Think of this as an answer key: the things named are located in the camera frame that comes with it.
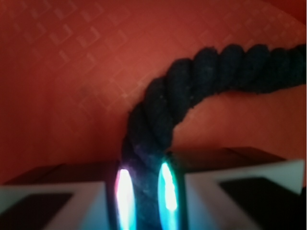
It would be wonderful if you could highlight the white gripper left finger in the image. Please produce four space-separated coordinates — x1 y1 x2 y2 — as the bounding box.
0 162 137 230

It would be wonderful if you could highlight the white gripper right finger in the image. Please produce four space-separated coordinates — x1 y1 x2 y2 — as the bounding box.
158 147 306 230

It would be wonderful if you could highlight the dark blue twisted rope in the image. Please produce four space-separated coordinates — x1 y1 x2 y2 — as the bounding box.
119 44 307 230

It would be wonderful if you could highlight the red plastic tray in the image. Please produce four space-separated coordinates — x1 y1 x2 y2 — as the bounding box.
0 0 306 183

